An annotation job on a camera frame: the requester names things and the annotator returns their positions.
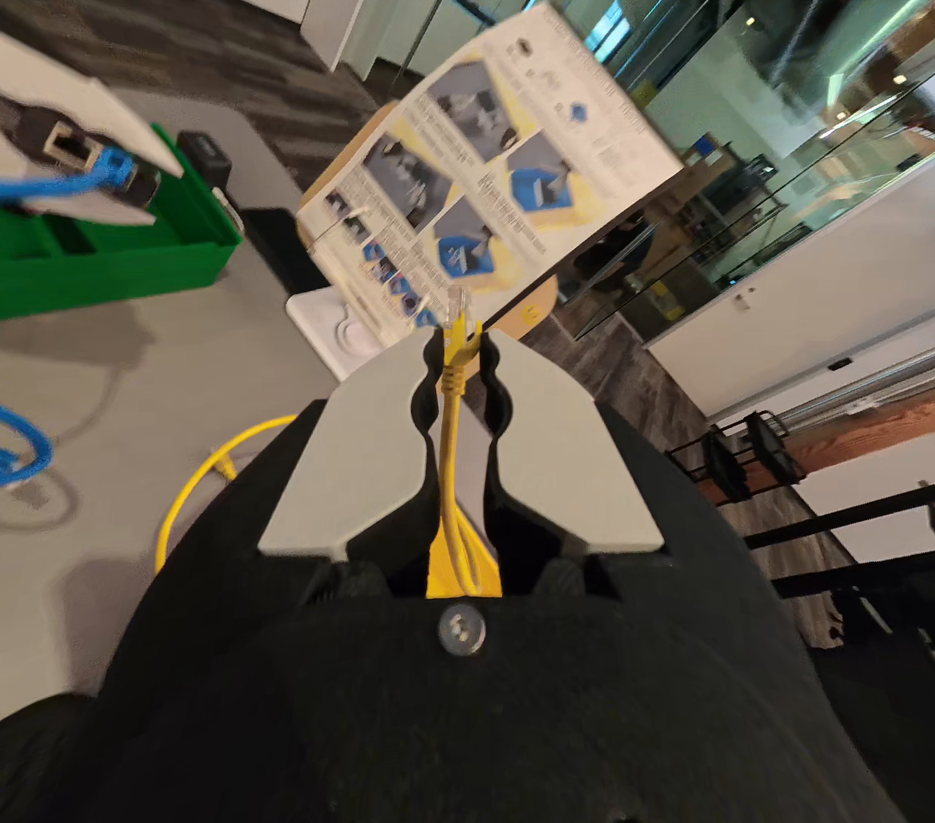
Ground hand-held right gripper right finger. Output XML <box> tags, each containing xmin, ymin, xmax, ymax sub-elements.
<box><xmin>482</xmin><ymin>328</ymin><xmax>666</xmax><ymax>554</ymax></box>

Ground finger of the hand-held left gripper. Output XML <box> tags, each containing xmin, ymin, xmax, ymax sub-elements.
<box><xmin>0</xmin><ymin>33</ymin><xmax>185</xmax><ymax>177</ymax></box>
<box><xmin>0</xmin><ymin>140</ymin><xmax>159</xmax><ymax>228</ymax></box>

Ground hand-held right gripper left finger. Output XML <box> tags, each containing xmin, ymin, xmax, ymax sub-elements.
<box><xmin>257</xmin><ymin>328</ymin><xmax>443</xmax><ymax>560</ymax></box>

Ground blue ethernet cable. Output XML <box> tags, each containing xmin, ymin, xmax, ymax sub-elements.
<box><xmin>0</xmin><ymin>145</ymin><xmax>138</xmax><ymax>489</ymax></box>

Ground black ethernet splitter box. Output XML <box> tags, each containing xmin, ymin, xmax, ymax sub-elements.
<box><xmin>0</xmin><ymin>98</ymin><xmax>163</xmax><ymax>212</ymax></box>

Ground green plastic bin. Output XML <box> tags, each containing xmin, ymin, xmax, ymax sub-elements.
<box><xmin>0</xmin><ymin>122</ymin><xmax>243</xmax><ymax>321</ymax></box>

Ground yellow plastic bin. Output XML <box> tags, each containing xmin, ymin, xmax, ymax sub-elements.
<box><xmin>426</xmin><ymin>524</ymin><xmax>504</xmax><ymax>599</ymax></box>

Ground yellow ethernet cable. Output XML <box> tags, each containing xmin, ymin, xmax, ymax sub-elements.
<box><xmin>155</xmin><ymin>286</ymin><xmax>505</xmax><ymax>599</ymax></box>

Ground black electronic device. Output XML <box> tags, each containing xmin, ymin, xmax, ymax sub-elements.
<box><xmin>177</xmin><ymin>131</ymin><xmax>236</xmax><ymax>190</ymax></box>

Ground black metal rack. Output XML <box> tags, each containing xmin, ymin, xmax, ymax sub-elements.
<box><xmin>668</xmin><ymin>410</ymin><xmax>808</xmax><ymax>506</ymax></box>

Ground wooden beam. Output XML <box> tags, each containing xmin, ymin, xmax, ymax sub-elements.
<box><xmin>694</xmin><ymin>385</ymin><xmax>935</xmax><ymax>506</ymax></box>

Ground wooden clipboard with instruction sheet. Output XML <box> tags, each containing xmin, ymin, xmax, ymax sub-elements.
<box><xmin>296</xmin><ymin>1</ymin><xmax>685</xmax><ymax>343</ymax></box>

